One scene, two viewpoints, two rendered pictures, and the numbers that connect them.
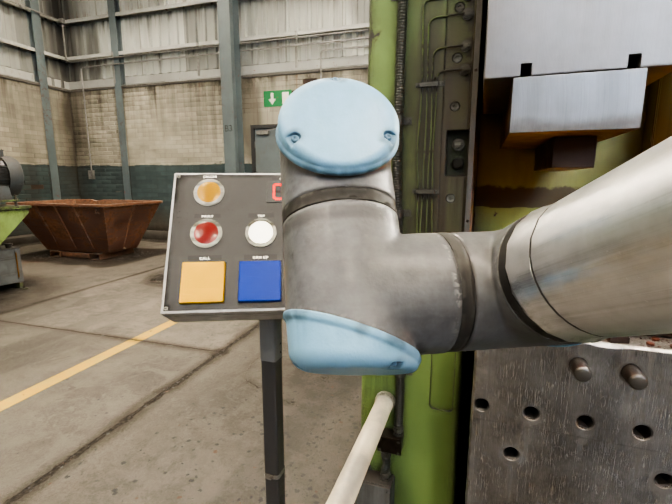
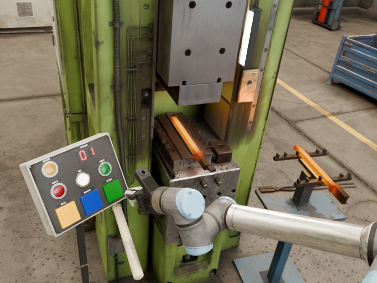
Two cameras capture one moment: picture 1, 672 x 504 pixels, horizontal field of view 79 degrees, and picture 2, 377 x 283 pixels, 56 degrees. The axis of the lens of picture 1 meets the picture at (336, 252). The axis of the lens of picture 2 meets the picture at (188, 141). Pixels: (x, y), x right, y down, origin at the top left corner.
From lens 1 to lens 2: 101 cm
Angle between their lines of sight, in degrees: 47
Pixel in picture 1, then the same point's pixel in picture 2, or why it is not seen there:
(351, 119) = (197, 204)
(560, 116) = (196, 99)
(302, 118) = (189, 209)
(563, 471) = not seen: hidden behind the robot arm
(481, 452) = (171, 218)
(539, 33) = (189, 69)
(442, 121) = (138, 85)
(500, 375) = not seen: hidden behind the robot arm
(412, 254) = (210, 226)
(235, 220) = (69, 178)
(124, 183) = not seen: outside the picture
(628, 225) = (249, 228)
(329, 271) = (200, 238)
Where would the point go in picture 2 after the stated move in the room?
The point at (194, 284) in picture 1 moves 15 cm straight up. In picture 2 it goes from (65, 217) to (61, 186)
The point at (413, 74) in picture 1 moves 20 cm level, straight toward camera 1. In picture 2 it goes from (123, 63) to (144, 82)
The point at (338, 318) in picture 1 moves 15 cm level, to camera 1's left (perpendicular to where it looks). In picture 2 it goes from (204, 246) to (166, 272)
